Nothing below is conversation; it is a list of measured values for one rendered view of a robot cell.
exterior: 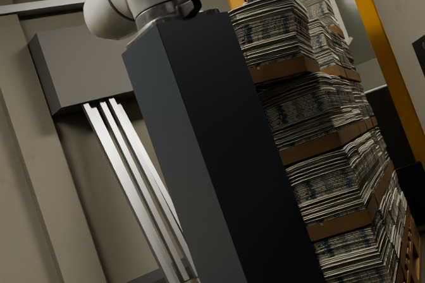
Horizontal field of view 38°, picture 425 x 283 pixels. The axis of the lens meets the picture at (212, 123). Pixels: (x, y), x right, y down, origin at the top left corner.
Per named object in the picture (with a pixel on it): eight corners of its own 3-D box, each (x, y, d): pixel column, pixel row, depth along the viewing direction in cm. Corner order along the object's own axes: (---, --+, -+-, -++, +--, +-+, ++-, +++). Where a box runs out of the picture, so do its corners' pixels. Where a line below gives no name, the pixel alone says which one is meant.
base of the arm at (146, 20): (166, 17, 132) (157, -8, 132) (125, 52, 150) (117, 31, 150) (231, 6, 142) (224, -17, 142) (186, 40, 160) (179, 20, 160)
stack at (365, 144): (289, 385, 179) (194, 116, 185) (340, 275, 289) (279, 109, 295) (422, 355, 166) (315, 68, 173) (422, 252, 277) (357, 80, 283)
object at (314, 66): (252, 83, 174) (249, 69, 174) (274, 86, 201) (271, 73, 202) (307, 70, 169) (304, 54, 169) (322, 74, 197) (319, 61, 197)
